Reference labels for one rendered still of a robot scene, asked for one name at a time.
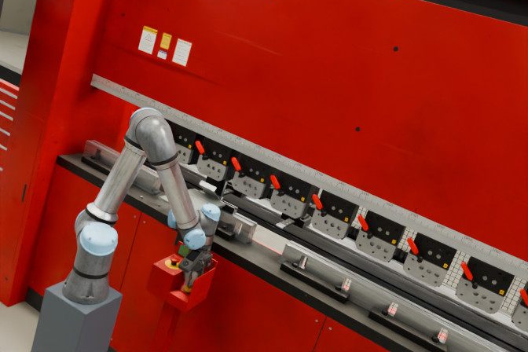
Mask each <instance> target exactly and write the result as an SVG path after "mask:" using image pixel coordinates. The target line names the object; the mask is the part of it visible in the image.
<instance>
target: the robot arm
mask: <svg viewBox="0 0 528 352"><path fill-rule="evenodd" d="M123 139H124V141H125V145H124V147H123V150H122V152H121V153H120V155H119V157H118V159H117V160H116V162H115V164H114V166H113V168H112V170H111V172H110V174H109V175H108V177H107V179H106V181H105V183H104V184H103V186H102V188H101V191H100V192H99V194H98V195H97V198H96V200H95V201H94V202H93V203H89V204H88V205H87V206H86V209H85V210H83V211H82V212H81V213H80V214H79V215H78V217H77V219H76V221H75V233H76V240H77V253H76V257H75V262H74V266H73V269H72V271H71V272H70V273H69V274H68V276H67V278H66V279H65V281H64V284H63V288H62V292H63V294H64V296H65V297H66V298H67V299H69V300H71V301H72V302H74V303H79V304H83V305H93V304H98V303H102V302H103V301H105V300H106V299H107V298H108V293H109V289H110V287H109V284H108V273H109V270H110V267H111V264H112V258H113V255H114V252H115V249H116V246H117V240H118V235H117V232H116V231H115V229H113V227H114V225H115V224H116V222H117V220H118V215H117V214H116V212H117V211H118V210H119V207H120V205H121V203H122V202H123V200H124V198H125V196H126V194H127V193H128V191H129V189H130V187H131V186H132V184H133V182H134V179H135V178H136V177H137V175H138V172H139V170H140V169H141V167H142V165H143V163H144V162H145V160H146V158H147V157H148V160H149V162H150V164H151V165H152V166H153V167H155V168H156V171H157V174H158V176H159V179H160V181H161V184H162V186H163V189H164V192H165V194H166V196H167V199H168V202H169V204H170V207H171V210H170V212H169V215H168V225H169V227H170V228H175V229H178V231H179V233H180V234H181V237H182V239H183V240H184V243H185V244H186V246H187V247H188V248H189V249H192V250H191V251H190V252H189V253H188V254H187V255H186V256H185V257H184V258H183V259H182V261H181V262H180V263H179V264H178V268H179V269H180V270H183V273H184V276H185V282H186V284H187V287H188V288H191V287H192V286H193V283H194V280H195V279H196V278H198V277H200V276H202V275H203V274H204V267H205V266H207V267H208V266H209V265H210V264H211V260H212V256H213V254H211V253H210V250H211V245H212V243H213V239H214V237H215V230H216V228H217V224H218V221H219V216H220V209H219V208H218V207H217V206H215V205H213V204H209V203H207V204H204V205H203V206H202V208H201V210H195V208H194V206H193V202H192V200H191V197H190V195H189V191H188V189H187V187H186V184H185V180H184V178H183V176H182V172H181V169H180V167H179V165H178V161H177V158H178V151H177V149H176V146H175V143H174V138H173V134H172V131H171V128H170V125H169V124H168V123H167V121H166V120H165V119H164V117H163V115H162V114H161V113H160V112H158V111H156V110H155V109H153V108H140V109H138V110H137V111H136V112H135V113H134V114H133V115H132V116H131V118H130V127H129V129H128V131H127V132H126V135H125V136H124V138H123ZM210 259H211V260H210ZM209 260H210V263H209ZM191 277H192V280H190V279H191Z"/></svg>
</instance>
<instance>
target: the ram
mask: <svg viewBox="0 0 528 352"><path fill-rule="evenodd" d="M144 26H146V27H148V28H152V29H155V30H157V34H156V40H155V43H154V46H153V49H152V54H150V53H146V52H145V51H142V50H140V49H138V48H139V45H140V41H141V36H142V32H143V29H144ZM163 33H166V34H169V35H172V36H171V40H170V45H169V48H168V49H164V48H162V47H160V44H161V41H162V37H163ZM178 39H183V40H185V41H188V42H191V43H192V47H191V50H190V53H189V58H188V61H187V65H186V67H184V66H182V65H180V64H176V63H174V62H172V58H173V56H174V50H175V47H176V44H177V40H178ZM159 50H162V51H165V52H167V56H166V60H165V59H163V58H161V57H158V52H159ZM93 74H95V75H99V76H100V77H102V78H104V79H107V80H109V81H112V82H114V83H117V84H119V85H120V86H124V87H126V88H127V89H130V90H133V91H135V92H137V93H139V94H142V95H144V96H146V97H149V98H151V99H153V100H155V101H158V102H160V103H162V104H164V105H167V106H169V107H172V108H174V109H176V110H178V111H180V112H184V113H185V114H187V115H190V116H192V117H194V118H197V119H199V120H202V121H204V122H205V123H209V124H211V125H212V126H215V127H217V128H220V129H222V130H225V131H227V132H229V133H231V134H234V135H236V136H238V137H240V138H243V139H245V140H247V141H250V142H252V143H254V144H257V145H259V146H262V147H263V148H265V149H269V150H270V151H272V152H275V153H277V154H280V155H282V156H284V157H287V158H289V159H290V160H294V161H295V162H298V163H301V164H302V165H305V166H307V167H310V168H312V169H314V170H316V171H319V172H321V173H323V174H326V175H328V176H330V177H332V178H335V179H337V180H339V181H341V182H344V183H347V184H348V185H352V186H353V187H355V188H357V189H360V190H362V191H365V192H367V193H370V194H372V195H373V196H377V197H379V198H380V199H383V200H386V201H388V202H390V203H392V204H395V205H397V206H399V207H402V208H404V209H406V210H408V211H411V212H413V213H415V214H417V215H420V216H422V217H424V218H427V219H429V220H431V221H433V222H437V223H438V224H440V225H442V226H445V227H447V228H450V229H452V230H455V231H457V232H458V233H462V234H464V235H465V236H468V237H470V238H473V239H475V240H477V241H480V242H482V243H484V244H487V245H489V246H491V247H493V248H496V249H498V250H500V251H503V252H505V253H507V254H510V255H512V256H514V257H516V258H518V259H522V260H523V261H525V262H528V27H525V26H522V25H518V24H513V23H509V22H506V21H503V20H498V19H494V18H491V17H487V16H482V15H478V14H475V13H469V12H466V11H463V10H459V9H454V8H451V7H448V6H444V5H439V4H435V3H432V2H426V1H423V0H111V1H110V4H109V8H108V14H107V18H106V21H105V25H104V31H103V35H102V38H101V44H100V48H99V51H98V55H97V61H96V64H95V68H94V72H93ZM90 85H91V86H95V87H97V88H98V89H100V90H103V91H105V92H107V93H109V94H112V95H114V96H116V97H119V98H121V99H123V100H125V101H128V102H130V103H131V104H134V105H137V106H138V107H141V108H153V109H155V110H156V111H158V112H160V113H161V114H162V115H163V117H164V118H165V119H168V120H170V121H172V122H174V123H177V124H178V125H181V126H183V127H185V128H188V129H190V130H192V131H195V132H197V133H198V134H201V135H203V136H205V137H207V138H210V139H212V140H214V141H216V142H219V143H221V144H223V145H226V146H228V147H230V148H231V149H235V150H237V151H238V152H242V153H243V154H245V155H247V156H250V157H252V158H254V159H256V160H259V161H261V162H263V163H266V164H268V165H270V166H271V167H275V168H277V169H278V170H281V171H283V172H285V173H287V174H290V175H292V176H294V177H297V178H299V179H301V180H303V181H305V182H308V183H310V184H312V185H315V186H317V187H318V188H321V189H323V190H325V191H328V192H330V193H332V194H335V195H337V196H339V197H341V198H343V199H345V200H348V201H350V202H352V203H354V204H357V205H359V206H361V207H363V208H366V209H368V210H370V211H372V212H375V213H377V214H378V215H382V216H383V217H385V218H388V219H390V220H392V221H394V222H397V223H399V224H401V225H403V226H406V227H408V228H410V229H413V230H415V231H417V232H418V233H422V234H423V235H425V236H427V237H430V238H432V239H434V240H437V241H439V242H441V243H443V244H446V245H448V246H450V247H452V248H455V249H457V250H458V251H462V252H463V253H465V254H468V255H470V256H472V257H475V258H477V259H479V260H481V261H483V262H486V263H488V264H490V265H492V266H495V267H497V268H499V269H501V270H503V271H506V272H508V273H510V274H512V275H515V276H517V277H519V278H522V279H523V280H525V281H528V273H527V272H526V271H524V270H522V269H519V268H517V267H515V266H512V265H510V264H508V263H506V262H503V261H501V260H499V259H497V258H494V257H492V256H490V255H487V254H485V253H483V252H481V251H478V250H476V249H474V248H472V247H469V246H467V245H465V244H462V243H461V242H458V241H456V240H454V239H451V238H449V237H447V236H444V235H442V234H441V233H437V232H435V231H434V230H431V229H428V228H427V227H424V226H422V225H420V224H417V223H415V222H413V221H410V220H408V219H407V218H403V217H402V216H400V215H397V214H395V213H393V212H390V211H388V210H386V209H383V208H381V207H379V206H376V205H375V204H373V203H369V202H368V201H366V200H363V199H361V198H359V197H356V196H354V195H352V194H349V193H348V192H345V191H343V190H341V189H338V188H336V187H334V186H332V185H329V184H327V183H325V182H323V181H320V180H318V179H316V178H313V177H311V176H309V175H307V174H304V173H302V172H300V171H298V170H295V169H293V168H291V167H288V166H286V165H284V164H282V163H279V162H277V161H276V160H273V159H270V158H268V157H266V156H264V155H261V154H259V153H257V152H254V151H252V150H250V149H249V148H245V147H244V146H242V145H238V144H237V143H235V142H232V141H230V140H228V139H225V138H223V137H220V136H218V135H217V134H213V133H211V132H210V131H208V130H205V129H203V128H201V127H198V126H196V125H194V124H191V123H189V122H187V121H185V120H183V119H179V118H178V117H176V116H174V115H171V114H169V113H167V112H164V111H162V110H160V109H158V108H155V107H153V106H151V105H149V104H146V103H144V102H142V101H139V100H137V99H135V98H133V97H130V96H128V95H126V94H124V93H121V92H119V91H117V90H114V89H112V88H110V87H108V86H106V85H103V84H101V83H99V82H96V81H94V80H92V81H91V84H90Z"/></svg>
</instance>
